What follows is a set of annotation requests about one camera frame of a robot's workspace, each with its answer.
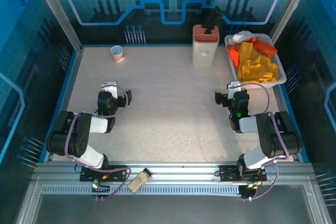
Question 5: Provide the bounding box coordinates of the yellow t-shirt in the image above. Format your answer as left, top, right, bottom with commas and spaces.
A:
237, 40, 279, 83

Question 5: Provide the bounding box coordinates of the white plastic laundry basket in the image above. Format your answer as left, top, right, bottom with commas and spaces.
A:
224, 33, 287, 89

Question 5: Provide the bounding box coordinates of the white paper cup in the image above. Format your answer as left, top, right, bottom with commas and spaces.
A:
109, 45, 125, 63

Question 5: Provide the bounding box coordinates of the orange t-shirt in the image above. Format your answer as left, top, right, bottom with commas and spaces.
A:
227, 37, 278, 71

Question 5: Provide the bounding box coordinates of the cream knife block, salmon top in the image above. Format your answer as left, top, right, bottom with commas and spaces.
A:
191, 24, 221, 68

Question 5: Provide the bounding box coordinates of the white t-shirt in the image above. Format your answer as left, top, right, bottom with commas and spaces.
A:
227, 31, 256, 45

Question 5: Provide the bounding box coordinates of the small connector board with LED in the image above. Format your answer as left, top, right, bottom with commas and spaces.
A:
90, 178, 111, 201
238, 182, 264, 201

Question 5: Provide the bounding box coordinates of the clear spice bottle, black cap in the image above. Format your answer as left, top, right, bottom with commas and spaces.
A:
127, 167, 153, 195

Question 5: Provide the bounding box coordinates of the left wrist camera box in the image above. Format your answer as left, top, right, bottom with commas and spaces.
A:
101, 81, 118, 99

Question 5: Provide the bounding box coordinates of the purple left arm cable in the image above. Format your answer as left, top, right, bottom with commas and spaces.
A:
64, 84, 132, 200

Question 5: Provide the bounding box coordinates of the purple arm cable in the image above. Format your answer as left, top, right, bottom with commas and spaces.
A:
64, 84, 132, 200
230, 82, 291, 201

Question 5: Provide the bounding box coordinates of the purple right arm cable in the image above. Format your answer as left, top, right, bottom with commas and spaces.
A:
230, 82, 291, 201

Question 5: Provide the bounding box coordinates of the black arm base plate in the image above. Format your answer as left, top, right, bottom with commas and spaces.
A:
219, 164, 268, 183
79, 165, 128, 183

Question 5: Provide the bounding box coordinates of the black handled knife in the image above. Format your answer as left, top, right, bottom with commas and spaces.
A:
208, 10, 226, 36
204, 6, 221, 32

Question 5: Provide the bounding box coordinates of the aluminium mounting rail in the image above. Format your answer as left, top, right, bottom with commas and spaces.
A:
30, 161, 317, 187

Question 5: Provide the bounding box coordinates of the aluminium frame post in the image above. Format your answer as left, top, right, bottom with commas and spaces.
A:
28, 0, 84, 53
269, 0, 324, 42

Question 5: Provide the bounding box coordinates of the slotted grey cable duct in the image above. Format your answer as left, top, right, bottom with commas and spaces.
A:
40, 184, 242, 195

